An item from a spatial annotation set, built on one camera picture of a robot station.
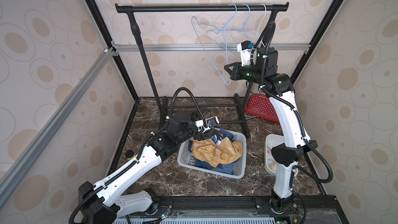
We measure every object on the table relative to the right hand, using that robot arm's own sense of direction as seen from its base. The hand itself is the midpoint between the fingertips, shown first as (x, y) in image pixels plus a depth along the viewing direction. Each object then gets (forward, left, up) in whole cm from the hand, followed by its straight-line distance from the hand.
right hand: (232, 65), depth 68 cm
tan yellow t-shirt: (-25, +1, -33) cm, 42 cm away
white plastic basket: (-24, +22, -44) cm, 55 cm away
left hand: (-19, +8, -14) cm, 25 cm away
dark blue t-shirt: (-32, +1, -38) cm, 49 cm away
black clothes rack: (+14, +44, -43) cm, 63 cm away
